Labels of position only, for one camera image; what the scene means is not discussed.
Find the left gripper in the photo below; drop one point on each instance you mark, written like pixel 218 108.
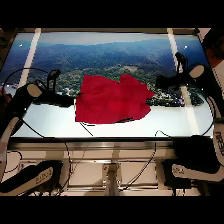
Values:
pixel 56 99

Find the silver frame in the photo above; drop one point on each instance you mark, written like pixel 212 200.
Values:
pixel 100 146

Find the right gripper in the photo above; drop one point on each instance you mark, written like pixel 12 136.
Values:
pixel 166 82

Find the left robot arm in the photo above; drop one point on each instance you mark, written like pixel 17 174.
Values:
pixel 20 100

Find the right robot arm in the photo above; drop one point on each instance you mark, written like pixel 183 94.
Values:
pixel 200 173

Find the red T-shirt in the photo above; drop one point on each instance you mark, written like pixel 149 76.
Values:
pixel 110 101

